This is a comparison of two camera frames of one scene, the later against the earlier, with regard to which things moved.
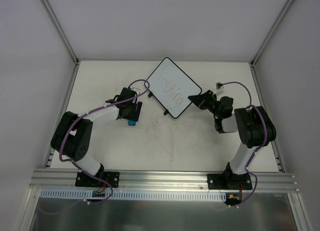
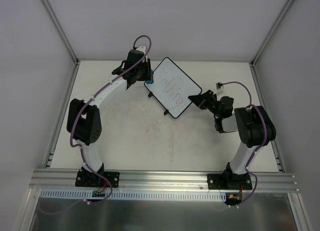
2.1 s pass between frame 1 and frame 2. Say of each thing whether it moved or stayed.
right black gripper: stayed
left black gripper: moved
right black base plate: stayed
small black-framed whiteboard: stayed
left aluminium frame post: stayed
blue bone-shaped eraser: moved
